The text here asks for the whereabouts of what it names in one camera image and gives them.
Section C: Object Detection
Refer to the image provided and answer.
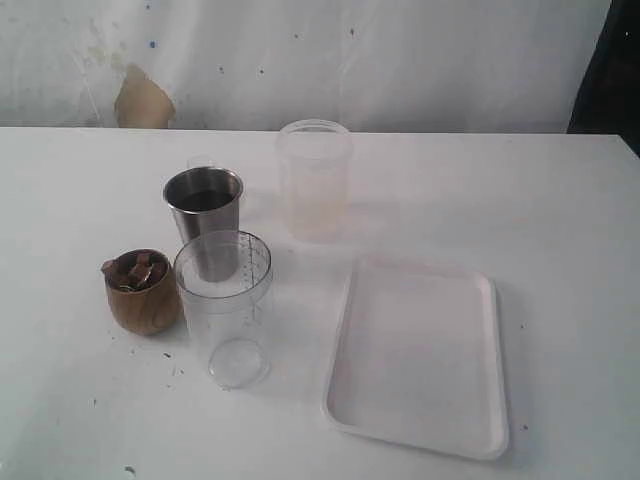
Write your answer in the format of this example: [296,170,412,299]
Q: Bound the stainless steel cup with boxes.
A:
[163,166,244,282]

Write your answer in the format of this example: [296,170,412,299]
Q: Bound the clear shaker strainer lid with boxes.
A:
[186,155,216,172]

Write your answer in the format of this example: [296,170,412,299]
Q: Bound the brown organic sample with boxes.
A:
[105,250,167,292]

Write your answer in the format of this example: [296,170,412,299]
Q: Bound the wooden cup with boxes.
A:
[101,249,181,336]

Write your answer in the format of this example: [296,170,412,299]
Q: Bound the clear plastic shaker cup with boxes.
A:
[173,230,273,390]

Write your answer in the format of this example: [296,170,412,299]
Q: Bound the translucent plastic container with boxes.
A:
[276,119,353,242]

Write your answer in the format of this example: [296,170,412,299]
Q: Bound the white rectangular tray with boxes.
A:
[322,255,509,461]

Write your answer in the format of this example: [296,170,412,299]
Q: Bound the dark curtain at right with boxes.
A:
[567,0,639,153]

